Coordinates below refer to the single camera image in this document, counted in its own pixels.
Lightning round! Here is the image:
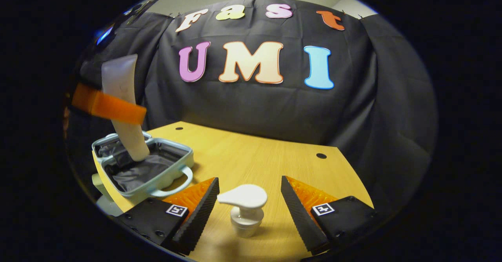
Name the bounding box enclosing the beige cream tube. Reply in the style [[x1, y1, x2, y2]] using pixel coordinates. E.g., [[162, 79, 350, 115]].
[[101, 54, 151, 162]]

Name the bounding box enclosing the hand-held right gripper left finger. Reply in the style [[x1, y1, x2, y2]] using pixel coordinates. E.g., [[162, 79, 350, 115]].
[[117, 177, 220, 256]]

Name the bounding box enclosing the pale green object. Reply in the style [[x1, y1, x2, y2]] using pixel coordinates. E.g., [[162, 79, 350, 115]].
[[91, 173, 105, 200]]

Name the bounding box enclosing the white rounded object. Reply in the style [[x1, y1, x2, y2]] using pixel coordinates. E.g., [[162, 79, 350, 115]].
[[96, 195, 123, 218]]

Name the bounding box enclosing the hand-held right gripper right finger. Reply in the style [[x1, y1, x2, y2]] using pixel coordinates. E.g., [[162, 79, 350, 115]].
[[280, 175, 378, 255]]

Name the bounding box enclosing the light blue suitcase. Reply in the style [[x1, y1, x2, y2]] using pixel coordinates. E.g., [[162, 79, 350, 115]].
[[91, 131, 195, 198]]

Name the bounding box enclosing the white pump bottle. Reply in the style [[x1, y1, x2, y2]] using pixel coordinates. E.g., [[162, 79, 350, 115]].
[[217, 184, 268, 238]]

